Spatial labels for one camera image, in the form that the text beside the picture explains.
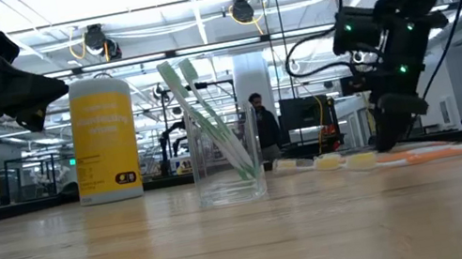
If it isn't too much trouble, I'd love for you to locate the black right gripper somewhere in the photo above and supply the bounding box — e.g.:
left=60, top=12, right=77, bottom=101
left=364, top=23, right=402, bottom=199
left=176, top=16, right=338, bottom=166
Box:
left=331, top=17, right=452, bottom=159

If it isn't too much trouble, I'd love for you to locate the black monitor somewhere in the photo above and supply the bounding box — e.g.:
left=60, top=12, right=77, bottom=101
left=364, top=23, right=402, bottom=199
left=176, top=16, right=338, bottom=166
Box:
left=276, top=90, right=345, bottom=161

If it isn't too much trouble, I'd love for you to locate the yellow wipes canister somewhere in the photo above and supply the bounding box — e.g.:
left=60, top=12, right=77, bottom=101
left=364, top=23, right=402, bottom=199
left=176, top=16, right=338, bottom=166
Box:
left=59, top=70, right=150, bottom=208

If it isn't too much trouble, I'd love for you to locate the standing person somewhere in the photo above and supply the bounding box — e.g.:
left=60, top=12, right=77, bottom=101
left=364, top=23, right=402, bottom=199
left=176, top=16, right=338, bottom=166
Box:
left=248, top=88, right=286, bottom=164

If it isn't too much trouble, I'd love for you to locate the clear acrylic toothbrush holder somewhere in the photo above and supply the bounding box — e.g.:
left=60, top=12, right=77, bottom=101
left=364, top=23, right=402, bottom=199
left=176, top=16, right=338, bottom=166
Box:
left=181, top=99, right=271, bottom=211

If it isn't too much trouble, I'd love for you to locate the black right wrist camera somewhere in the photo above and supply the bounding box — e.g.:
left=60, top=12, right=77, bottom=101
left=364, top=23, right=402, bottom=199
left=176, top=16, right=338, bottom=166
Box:
left=327, top=0, right=390, bottom=59

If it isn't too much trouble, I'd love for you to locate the black ceiling cable reel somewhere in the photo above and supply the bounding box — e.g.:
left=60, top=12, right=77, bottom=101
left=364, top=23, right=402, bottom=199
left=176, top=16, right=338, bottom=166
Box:
left=227, top=0, right=258, bottom=27
left=80, top=19, right=124, bottom=66

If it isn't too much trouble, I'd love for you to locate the black aluminium table frame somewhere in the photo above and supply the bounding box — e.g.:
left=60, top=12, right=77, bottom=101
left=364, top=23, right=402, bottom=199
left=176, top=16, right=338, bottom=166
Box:
left=0, top=121, right=462, bottom=229

